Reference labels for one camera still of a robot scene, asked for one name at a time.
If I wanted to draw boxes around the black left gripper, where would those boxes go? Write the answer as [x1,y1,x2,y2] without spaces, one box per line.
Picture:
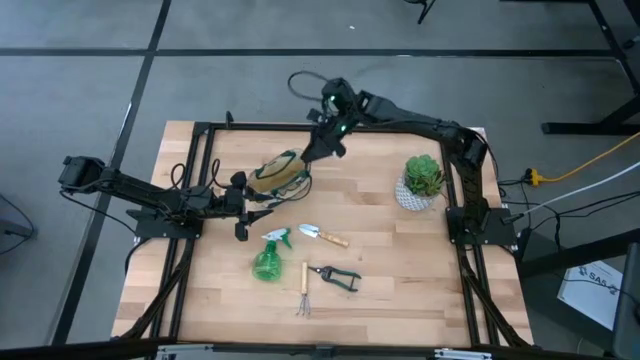
[219,170,282,242]

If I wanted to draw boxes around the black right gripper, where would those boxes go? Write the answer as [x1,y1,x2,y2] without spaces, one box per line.
[301,107,359,164]

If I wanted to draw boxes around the clear green-trimmed gardening bag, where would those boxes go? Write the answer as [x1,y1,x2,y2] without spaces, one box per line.
[245,147,314,204]

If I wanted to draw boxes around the wooden-handled metal trowel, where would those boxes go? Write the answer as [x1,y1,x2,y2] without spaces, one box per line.
[297,223,350,249]

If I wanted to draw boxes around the green plastic spray bottle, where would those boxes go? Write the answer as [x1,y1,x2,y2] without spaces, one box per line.
[251,227,294,283]

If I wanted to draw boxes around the wooden-handled metal hand rake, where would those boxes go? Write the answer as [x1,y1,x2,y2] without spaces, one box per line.
[295,261,312,318]

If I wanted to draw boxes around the black green-handled pruning shears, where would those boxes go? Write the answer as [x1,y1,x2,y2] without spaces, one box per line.
[307,264,362,293]

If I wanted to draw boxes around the succulent plant in white pot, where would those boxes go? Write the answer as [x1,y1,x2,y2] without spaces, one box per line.
[394,153,446,212]

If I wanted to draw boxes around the black crossbar with grey brackets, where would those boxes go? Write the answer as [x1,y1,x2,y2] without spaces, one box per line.
[0,338,640,360]

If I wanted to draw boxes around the black chair base leg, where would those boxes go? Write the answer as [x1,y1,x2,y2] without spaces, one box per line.
[404,0,437,25]

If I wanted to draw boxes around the black diagonal table leg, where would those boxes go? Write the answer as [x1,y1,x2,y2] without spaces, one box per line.
[519,227,640,279]

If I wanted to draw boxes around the white printed cardboard box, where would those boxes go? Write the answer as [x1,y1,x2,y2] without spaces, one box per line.
[556,259,626,331]

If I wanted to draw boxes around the grey upright panel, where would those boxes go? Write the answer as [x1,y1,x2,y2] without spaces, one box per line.
[612,242,640,359]

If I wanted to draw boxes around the black right arm cable loop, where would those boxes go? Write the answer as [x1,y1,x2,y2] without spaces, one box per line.
[287,70,332,104]

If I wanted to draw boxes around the black aluminium table frame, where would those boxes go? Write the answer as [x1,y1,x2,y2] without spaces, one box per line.
[119,112,534,351]

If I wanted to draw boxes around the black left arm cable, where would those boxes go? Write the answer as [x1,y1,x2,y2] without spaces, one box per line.
[169,158,222,192]

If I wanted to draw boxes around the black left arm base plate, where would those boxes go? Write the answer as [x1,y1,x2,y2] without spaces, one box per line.
[127,207,204,240]

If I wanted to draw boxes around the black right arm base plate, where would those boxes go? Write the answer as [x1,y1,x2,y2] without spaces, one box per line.
[446,206,516,246]

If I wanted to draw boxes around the grey floor object with cable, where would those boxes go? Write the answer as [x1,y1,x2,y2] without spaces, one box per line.
[0,193,37,256]

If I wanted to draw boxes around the yellow extension cable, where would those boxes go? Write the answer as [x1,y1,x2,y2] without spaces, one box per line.
[524,130,640,187]

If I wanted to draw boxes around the white floor cable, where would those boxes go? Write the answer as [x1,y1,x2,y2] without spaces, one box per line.
[502,162,640,222]

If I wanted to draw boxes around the black desk leg frame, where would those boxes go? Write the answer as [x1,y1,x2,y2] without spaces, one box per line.
[542,0,640,136]

